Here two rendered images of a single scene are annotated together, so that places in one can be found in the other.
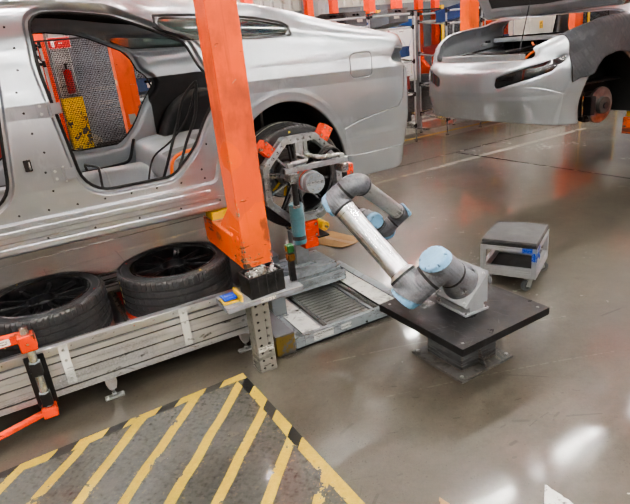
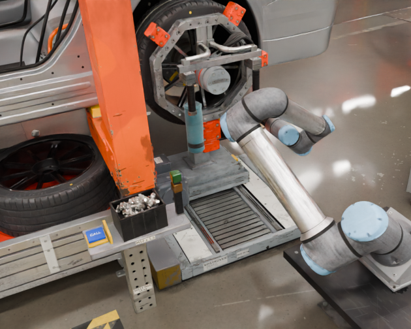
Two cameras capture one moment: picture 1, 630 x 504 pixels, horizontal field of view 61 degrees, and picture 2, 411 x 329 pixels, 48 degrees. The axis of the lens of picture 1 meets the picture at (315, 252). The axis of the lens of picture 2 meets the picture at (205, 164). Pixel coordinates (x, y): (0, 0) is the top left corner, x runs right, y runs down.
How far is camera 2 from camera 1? 1.08 m
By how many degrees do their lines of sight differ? 11
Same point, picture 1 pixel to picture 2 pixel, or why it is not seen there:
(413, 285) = (330, 250)
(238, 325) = not seen: hidden behind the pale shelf
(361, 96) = not seen: outside the picture
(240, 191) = (113, 103)
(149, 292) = (9, 209)
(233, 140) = (103, 36)
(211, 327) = (82, 253)
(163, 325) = (21, 254)
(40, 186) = not seen: outside the picture
